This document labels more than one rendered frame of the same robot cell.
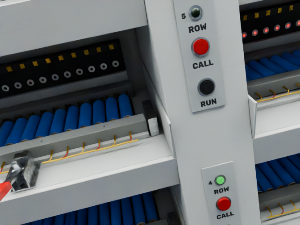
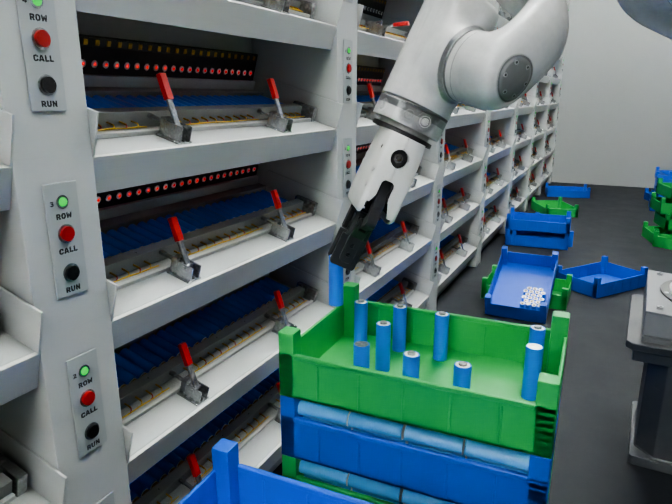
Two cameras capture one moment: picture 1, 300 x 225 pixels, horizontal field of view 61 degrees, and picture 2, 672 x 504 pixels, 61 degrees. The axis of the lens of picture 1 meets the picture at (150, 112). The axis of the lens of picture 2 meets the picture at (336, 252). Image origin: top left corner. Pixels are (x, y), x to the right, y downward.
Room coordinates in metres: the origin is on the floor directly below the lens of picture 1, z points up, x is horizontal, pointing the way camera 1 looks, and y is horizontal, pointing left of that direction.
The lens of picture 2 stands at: (-0.36, 1.70, 0.74)
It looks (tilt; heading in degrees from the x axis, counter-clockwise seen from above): 15 degrees down; 300
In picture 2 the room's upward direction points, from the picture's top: straight up
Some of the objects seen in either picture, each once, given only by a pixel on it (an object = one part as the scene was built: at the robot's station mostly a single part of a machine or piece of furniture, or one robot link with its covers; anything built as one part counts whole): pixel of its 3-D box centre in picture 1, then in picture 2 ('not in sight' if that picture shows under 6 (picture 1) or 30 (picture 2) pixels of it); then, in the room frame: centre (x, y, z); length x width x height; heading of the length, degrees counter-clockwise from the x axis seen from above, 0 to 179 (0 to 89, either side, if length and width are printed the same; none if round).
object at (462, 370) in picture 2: not in sight; (461, 390); (-0.21, 1.16, 0.44); 0.02 x 0.02 x 0.06
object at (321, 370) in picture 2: not in sight; (428, 352); (-0.14, 1.10, 0.44); 0.30 x 0.20 x 0.08; 6
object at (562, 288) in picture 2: not in sight; (527, 286); (0.04, -0.44, 0.04); 0.30 x 0.20 x 0.08; 4
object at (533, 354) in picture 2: not in sight; (531, 372); (-0.26, 1.08, 0.44); 0.02 x 0.02 x 0.06
